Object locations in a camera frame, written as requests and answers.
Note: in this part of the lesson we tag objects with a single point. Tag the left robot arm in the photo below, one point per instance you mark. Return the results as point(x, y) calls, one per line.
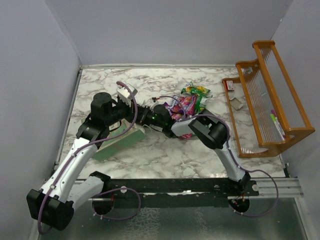
point(54, 204)

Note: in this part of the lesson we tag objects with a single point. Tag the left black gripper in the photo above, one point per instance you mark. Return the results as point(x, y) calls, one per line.
point(130, 110)

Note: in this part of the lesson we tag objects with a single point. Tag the purple marker pen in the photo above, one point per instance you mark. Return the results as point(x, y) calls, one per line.
point(277, 120)

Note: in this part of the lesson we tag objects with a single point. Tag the wooden tiered rack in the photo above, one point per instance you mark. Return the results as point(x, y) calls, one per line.
point(263, 84)

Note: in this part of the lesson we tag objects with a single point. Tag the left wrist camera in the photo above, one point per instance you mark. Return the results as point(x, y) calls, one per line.
point(125, 95)

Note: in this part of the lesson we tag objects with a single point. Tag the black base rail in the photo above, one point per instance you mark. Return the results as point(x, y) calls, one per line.
point(168, 192)

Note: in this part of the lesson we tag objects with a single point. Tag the green printed paper bag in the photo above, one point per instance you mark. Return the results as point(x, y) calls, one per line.
point(111, 147)

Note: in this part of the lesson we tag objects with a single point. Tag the red white small box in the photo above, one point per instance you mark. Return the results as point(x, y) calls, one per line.
point(230, 85)

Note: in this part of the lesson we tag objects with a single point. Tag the purple pink snack packet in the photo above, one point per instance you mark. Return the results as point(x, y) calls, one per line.
point(181, 105)

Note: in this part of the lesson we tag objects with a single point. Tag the green marker pen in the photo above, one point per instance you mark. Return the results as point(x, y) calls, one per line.
point(283, 137)

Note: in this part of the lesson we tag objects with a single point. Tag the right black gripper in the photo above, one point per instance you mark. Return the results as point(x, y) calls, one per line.
point(143, 115)

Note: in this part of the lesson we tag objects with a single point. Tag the yellow green snack packet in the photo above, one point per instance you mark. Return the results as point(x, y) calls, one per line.
point(198, 90)

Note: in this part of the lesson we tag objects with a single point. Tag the small grey cardboard box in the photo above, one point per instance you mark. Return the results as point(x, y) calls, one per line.
point(236, 103)

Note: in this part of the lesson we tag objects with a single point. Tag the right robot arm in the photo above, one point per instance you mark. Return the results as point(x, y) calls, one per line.
point(212, 131)

